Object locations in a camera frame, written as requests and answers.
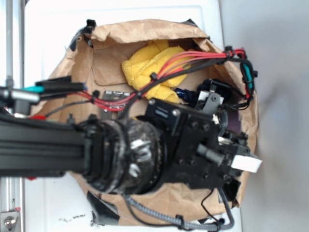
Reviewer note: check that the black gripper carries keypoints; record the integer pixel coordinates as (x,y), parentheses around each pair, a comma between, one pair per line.
(195,151)

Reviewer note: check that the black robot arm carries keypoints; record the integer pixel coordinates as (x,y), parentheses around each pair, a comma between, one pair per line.
(114,156)

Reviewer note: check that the yellow microfiber cloth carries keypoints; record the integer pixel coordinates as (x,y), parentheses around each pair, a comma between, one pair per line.
(142,65)

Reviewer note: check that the brown paper bag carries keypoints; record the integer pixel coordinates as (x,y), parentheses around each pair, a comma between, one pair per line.
(98,60)

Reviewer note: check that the white plastic tray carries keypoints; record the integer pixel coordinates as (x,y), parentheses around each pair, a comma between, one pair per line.
(58,204)

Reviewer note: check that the grey metal bracket plate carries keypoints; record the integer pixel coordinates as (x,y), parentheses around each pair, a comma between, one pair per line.
(113,96)

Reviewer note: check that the aluminium frame rail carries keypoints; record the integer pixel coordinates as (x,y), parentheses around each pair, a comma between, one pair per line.
(12,12)

